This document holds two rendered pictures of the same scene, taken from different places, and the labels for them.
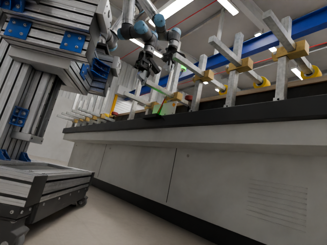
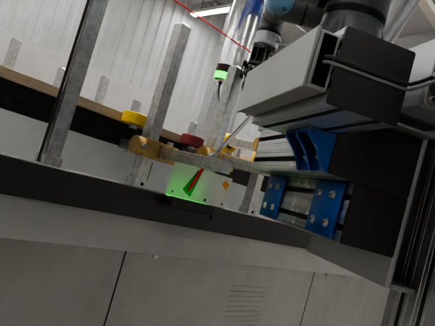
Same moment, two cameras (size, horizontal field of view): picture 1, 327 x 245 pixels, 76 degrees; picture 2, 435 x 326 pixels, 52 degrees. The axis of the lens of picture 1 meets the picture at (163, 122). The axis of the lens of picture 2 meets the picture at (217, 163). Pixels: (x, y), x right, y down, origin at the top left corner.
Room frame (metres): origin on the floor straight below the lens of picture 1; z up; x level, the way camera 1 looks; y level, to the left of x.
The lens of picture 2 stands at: (1.62, 1.37, 0.75)
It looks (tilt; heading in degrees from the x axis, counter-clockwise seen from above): 4 degrees up; 261
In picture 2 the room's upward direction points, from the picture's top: 16 degrees clockwise
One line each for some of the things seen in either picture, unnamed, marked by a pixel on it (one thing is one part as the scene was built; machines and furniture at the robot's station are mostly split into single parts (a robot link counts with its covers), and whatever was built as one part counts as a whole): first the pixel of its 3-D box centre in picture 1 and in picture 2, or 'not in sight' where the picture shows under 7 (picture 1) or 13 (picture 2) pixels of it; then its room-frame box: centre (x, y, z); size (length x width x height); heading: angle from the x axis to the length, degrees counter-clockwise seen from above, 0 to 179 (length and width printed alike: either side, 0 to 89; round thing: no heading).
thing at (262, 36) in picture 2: (172, 45); (267, 42); (1.36, 0.05, 1.23); 0.08 x 0.08 x 0.05
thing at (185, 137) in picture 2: (189, 103); (189, 151); (1.48, -0.16, 0.85); 0.08 x 0.08 x 0.11
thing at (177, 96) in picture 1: (173, 97); (215, 158); (1.41, -0.03, 0.85); 0.14 x 0.06 x 0.05; 37
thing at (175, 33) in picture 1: (174, 36); (273, 17); (1.37, 0.05, 1.31); 0.09 x 0.08 x 0.11; 81
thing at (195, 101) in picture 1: (198, 88); (259, 167); (1.23, -0.17, 0.87); 0.04 x 0.04 x 0.48; 37
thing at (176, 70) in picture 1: (172, 90); (216, 138); (1.43, -0.02, 0.91); 0.04 x 0.04 x 0.48; 37
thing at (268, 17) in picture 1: (292, 48); not in sight; (0.79, -0.48, 0.95); 0.50 x 0.04 x 0.04; 127
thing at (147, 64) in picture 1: (144, 61); not in sight; (1.21, 0.20, 0.97); 0.09 x 0.08 x 0.12; 127
